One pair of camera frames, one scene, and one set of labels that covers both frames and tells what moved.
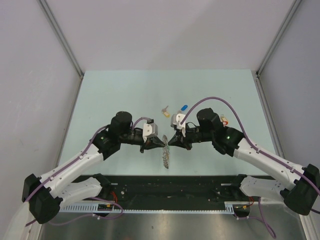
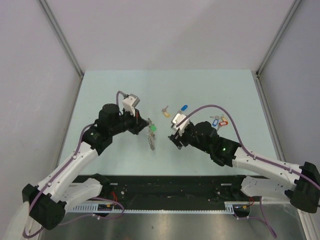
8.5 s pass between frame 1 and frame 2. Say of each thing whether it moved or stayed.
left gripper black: moved
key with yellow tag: stayed
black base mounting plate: stayed
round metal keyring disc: moved
